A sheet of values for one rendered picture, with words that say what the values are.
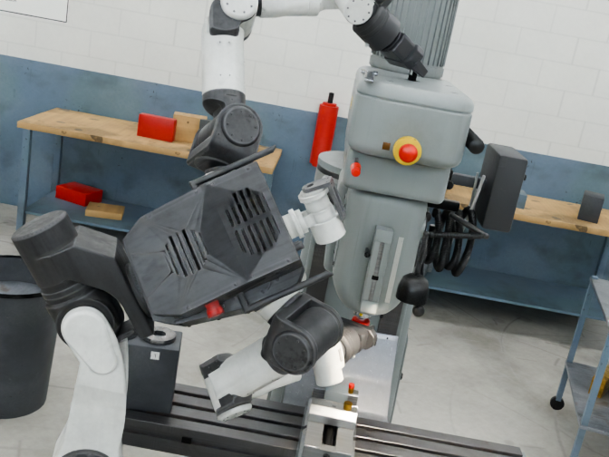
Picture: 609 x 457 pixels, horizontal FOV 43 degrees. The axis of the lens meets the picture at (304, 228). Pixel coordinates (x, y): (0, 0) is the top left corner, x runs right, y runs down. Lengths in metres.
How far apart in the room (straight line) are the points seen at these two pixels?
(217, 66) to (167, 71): 4.64
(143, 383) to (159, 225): 0.75
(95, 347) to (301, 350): 0.40
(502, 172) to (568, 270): 4.52
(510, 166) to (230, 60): 0.88
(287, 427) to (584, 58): 4.68
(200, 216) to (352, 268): 0.59
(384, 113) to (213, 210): 0.47
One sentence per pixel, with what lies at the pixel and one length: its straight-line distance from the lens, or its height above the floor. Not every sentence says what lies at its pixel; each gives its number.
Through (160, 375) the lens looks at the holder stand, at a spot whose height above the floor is 1.04.
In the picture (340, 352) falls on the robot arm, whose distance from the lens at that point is 1.85.
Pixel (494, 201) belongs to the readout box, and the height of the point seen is 1.60.
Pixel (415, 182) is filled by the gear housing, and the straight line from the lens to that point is 1.81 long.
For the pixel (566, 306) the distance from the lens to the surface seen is 6.05.
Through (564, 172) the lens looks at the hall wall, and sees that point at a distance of 6.43.
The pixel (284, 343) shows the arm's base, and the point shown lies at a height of 1.41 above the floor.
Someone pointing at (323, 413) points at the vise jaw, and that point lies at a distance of 2.07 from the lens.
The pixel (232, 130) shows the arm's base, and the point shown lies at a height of 1.76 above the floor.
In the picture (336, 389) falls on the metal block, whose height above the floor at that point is 1.06.
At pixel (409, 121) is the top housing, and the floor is 1.82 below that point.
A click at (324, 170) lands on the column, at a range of 2.43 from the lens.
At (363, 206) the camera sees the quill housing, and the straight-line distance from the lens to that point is 1.86.
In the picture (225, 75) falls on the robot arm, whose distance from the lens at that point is 1.63.
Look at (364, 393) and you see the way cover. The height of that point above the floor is 0.92.
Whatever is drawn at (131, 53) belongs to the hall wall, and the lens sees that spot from 6.33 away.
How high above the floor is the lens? 2.03
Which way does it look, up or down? 16 degrees down
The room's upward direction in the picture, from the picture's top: 10 degrees clockwise
